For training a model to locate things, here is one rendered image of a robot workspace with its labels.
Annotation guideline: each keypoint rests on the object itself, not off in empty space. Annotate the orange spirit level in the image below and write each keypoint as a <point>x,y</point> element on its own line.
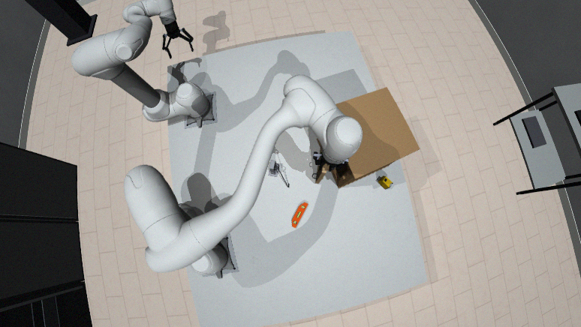
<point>297,216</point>

